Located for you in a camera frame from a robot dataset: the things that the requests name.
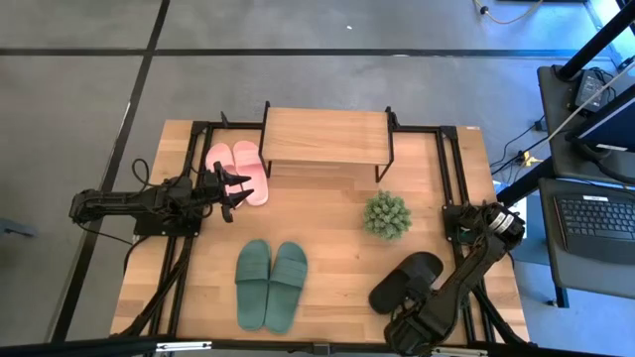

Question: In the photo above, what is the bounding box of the black desk support bar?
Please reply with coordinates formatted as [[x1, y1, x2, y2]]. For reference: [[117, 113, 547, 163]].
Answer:
[[495, 157, 557, 207]]

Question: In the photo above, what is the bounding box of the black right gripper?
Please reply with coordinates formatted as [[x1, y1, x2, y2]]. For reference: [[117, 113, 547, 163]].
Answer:
[[384, 297, 447, 357]]

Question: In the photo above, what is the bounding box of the grey metal foot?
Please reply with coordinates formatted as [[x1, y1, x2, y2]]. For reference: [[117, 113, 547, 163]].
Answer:
[[0, 217, 39, 238]]

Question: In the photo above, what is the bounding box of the silver beam bracket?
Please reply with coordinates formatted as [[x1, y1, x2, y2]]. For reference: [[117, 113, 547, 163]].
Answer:
[[430, 346, 490, 357], [156, 340, 213, 353]]

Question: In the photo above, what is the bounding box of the black computer monitor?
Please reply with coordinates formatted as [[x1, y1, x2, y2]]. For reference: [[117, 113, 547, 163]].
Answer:
[[565, 83, 635, 155]]

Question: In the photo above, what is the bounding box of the wooden shelf with black frame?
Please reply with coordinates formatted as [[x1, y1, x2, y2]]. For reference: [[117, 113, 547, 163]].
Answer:
[[258, 100, 398, 183]]

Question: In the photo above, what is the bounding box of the green succulent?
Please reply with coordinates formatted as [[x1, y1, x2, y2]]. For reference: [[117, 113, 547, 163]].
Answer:
[[362, 189, 413, 242]]

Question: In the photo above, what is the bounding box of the yellow floor cable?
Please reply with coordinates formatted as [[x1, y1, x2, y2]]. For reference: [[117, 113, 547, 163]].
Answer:
[[473, 0, 545, 26]]

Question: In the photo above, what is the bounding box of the black crossbeam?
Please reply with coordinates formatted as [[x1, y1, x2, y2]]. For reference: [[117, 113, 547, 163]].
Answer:
[[0, 335, 635, 357]]

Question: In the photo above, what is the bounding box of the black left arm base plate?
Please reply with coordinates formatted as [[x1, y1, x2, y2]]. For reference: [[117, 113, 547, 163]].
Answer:
[[132, 197, 202, 237]]

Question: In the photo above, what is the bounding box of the black rubber slide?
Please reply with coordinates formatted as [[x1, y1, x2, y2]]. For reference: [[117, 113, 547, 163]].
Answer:
[[369, 251, 445, 314]]

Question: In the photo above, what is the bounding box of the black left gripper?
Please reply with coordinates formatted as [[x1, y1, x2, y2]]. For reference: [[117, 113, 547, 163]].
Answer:
[[198, 162, 255, 224]]

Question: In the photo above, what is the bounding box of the black computer keyboard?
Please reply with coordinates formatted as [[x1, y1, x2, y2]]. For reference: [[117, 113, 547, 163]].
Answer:
[[554, 193, 635, 267]]

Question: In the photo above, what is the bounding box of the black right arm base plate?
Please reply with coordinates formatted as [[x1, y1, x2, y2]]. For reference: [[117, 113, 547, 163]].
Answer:
[[443, 203, 515, 245]]

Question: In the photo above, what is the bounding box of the black power adapter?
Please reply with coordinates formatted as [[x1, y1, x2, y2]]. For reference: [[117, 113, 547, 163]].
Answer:
[[573, 68, 609, 111]]

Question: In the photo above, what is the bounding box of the black diagonal pole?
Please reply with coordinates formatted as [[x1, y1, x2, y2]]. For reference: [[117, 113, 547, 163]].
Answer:
[[558, 0, 635, 80]]

